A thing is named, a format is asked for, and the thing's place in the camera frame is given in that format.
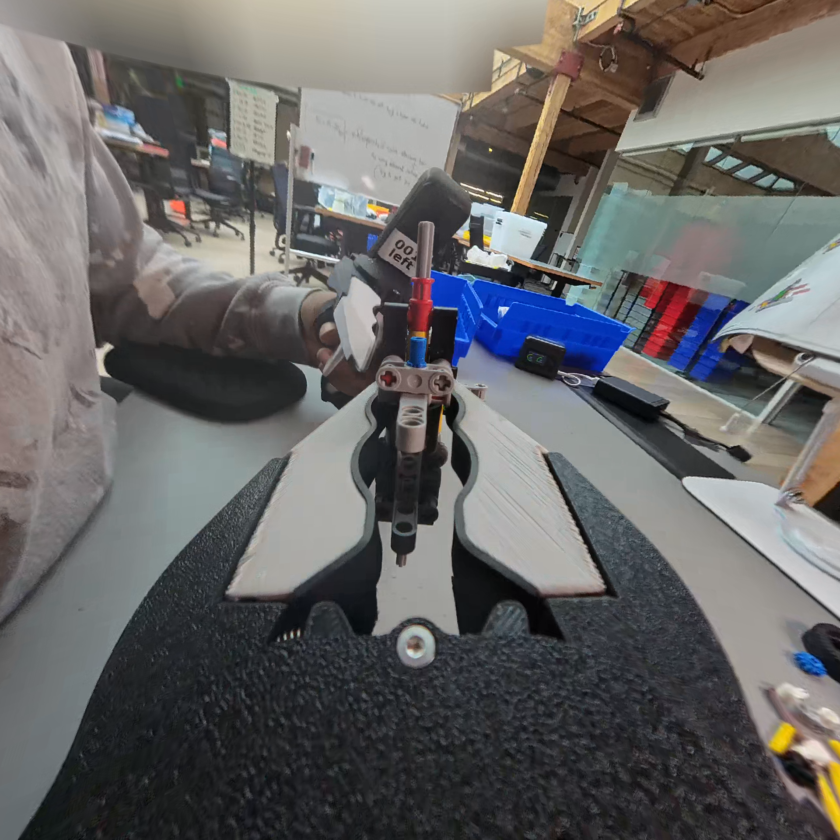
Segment person's grey patterned sweatshirt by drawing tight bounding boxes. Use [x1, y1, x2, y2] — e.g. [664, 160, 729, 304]
[0, 26, 165, 624]

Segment small whiteboard on stand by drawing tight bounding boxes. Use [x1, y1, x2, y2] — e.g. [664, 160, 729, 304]
[226, 77, 281, 277]

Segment blue office chair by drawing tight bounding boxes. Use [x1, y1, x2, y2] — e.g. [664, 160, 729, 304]
[269, 163, 339, 284]

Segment person's left forearm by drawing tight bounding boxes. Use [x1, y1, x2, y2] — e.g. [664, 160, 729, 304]
[125, 256, 319, 358]

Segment grey desk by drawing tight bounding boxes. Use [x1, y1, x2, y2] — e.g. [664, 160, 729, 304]
[0, 341, 840, 834]

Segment blue plastic bin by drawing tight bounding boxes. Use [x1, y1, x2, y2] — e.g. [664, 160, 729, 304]
[430, 270, 484, 362]
[474, 298, 636, 375]
[471, 279, 578, 316]

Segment white storage container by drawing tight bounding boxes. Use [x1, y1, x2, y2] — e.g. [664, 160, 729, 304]
[491, 210, 549, 258]

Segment black office chair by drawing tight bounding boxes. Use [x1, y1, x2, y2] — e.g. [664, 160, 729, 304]
[194, 146, 249, 238]
[131, 147, 201, 248]

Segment black cable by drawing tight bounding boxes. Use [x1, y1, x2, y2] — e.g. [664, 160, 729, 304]
[656, 408, 753, 463]

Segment person's left hand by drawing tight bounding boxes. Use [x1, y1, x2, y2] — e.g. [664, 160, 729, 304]
[298, 289, 378, 398]

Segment black power adapter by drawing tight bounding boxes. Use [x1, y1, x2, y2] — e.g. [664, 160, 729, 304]
[592, 375, 672, 422]

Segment wooden pillar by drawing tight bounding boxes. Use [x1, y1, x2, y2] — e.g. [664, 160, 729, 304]
[508, 52, 578, 216]

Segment black toy tire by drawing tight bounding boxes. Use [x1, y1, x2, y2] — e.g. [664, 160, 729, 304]
[802, 623, 840, 683]

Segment stack of red blue bins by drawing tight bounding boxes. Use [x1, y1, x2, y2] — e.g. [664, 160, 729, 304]
[640, 276, 749, 383]

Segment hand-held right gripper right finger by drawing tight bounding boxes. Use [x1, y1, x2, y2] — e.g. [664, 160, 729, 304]
[449, 384, 608, 599]

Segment black device with green display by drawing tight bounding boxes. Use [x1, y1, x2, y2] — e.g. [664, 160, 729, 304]
[515, 336, 567, 380]

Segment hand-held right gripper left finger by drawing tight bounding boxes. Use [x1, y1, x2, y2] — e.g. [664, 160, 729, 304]
[226, 387, 385, 601]

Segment background table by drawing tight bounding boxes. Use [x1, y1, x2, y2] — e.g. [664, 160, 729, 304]
[314, 205, 603, 296]

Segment clear plastic bag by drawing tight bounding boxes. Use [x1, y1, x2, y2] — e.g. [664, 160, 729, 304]
[774, 489, 840, 581]

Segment large whiteboard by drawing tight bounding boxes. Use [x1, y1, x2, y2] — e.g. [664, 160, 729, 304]
[297, 87, 462, 206]

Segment toy brick gearbox assembly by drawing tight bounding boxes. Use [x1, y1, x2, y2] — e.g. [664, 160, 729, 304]
[374, 221, 458, 567]

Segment pile of mixed toy pieces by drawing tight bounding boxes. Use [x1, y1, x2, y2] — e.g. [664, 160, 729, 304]
[764, 682, 840, 828]

